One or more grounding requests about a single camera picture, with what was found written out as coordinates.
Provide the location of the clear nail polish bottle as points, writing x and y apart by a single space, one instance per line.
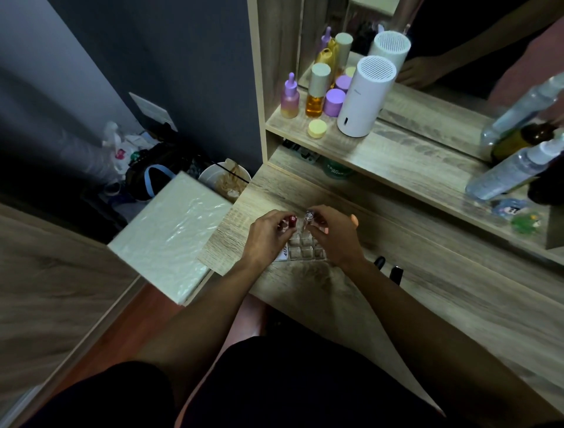
308 216

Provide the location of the purple cosmetic jar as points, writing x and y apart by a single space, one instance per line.
334 103

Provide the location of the person's left fingers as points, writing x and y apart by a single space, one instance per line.
280 219

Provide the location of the small blue toy figure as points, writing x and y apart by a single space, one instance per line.
510 208

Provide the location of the vanity mirror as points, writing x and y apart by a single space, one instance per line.
440 53

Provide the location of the black chopsticks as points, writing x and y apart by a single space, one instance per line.
235 175

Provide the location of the amber bottle with beige cap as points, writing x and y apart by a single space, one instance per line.
317 95

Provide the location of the clear compartment organizer tray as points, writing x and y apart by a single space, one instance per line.
304 251

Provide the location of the clear spray bottle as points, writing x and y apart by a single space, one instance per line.
506 174

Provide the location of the small yellow cosmetic jar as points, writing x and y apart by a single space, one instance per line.
317 128

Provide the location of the pink purple dropper bottle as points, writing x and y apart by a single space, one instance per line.
290 99

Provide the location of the white bowl of noodles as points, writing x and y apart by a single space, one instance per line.
222 180

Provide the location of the person's right fingers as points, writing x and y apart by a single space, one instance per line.
318 218

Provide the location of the white wrapped flat box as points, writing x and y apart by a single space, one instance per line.
172 236

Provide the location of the person's black shorts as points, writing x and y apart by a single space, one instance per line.
286 388

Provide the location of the person's right forearm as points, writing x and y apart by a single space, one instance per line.
423 348

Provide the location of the small peach object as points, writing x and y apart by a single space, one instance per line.
354 220

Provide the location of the white cylindrical humidifier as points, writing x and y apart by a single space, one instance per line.
365 99

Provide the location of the dark round object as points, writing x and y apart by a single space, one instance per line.
548 183

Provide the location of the green jar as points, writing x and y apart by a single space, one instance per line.
338 169

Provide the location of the white plastic bag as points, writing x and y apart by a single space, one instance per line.
118 147

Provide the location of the black nail polish bottle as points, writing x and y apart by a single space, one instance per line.
395 275
379 263

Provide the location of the small green toy figure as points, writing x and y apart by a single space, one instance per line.
526 223

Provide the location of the red nail polish bottle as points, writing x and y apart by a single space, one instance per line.
292 222

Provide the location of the person's right hand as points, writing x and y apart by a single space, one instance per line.
339 240

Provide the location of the person's left hand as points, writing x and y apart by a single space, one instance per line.
262 240

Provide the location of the white flat card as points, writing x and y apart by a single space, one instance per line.
152 111

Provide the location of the person's left forearm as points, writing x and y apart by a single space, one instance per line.
198 326

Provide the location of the wooden vanity shelf unit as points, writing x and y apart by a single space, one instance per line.
418 158

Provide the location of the dark amber glass bottle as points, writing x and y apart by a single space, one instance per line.
520 141

